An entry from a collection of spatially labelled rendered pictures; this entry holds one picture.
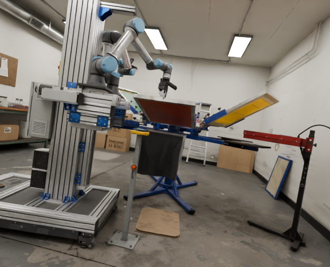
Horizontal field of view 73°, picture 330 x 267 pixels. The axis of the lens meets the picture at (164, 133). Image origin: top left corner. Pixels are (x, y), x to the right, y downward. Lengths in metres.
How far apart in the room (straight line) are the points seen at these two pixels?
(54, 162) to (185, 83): 5.24
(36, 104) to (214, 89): 5.37
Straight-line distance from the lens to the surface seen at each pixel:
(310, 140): 2.78
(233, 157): 6.74
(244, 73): 7.00
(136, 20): 1.99
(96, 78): 1.90
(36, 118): 2.23
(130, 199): 2.00
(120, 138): 6.69
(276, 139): 2.64
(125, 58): 2.57
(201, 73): 6.91
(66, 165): 2.20
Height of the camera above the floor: 1.06
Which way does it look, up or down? 3 degrees down
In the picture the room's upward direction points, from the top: 9 degrees clockwise
